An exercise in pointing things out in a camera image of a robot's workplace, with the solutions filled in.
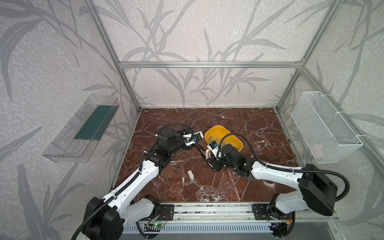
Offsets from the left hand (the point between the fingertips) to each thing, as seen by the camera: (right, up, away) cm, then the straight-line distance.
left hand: (196, 126), depth 75 cm
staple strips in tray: (+9, -9, +27) cm, 30 cm away
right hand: (+6, -16, +7) cm, 19 cm away
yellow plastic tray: (+14, -6, +29) cm, 33 cm away
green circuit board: (-21, -50, -3) cm, 54 cm away
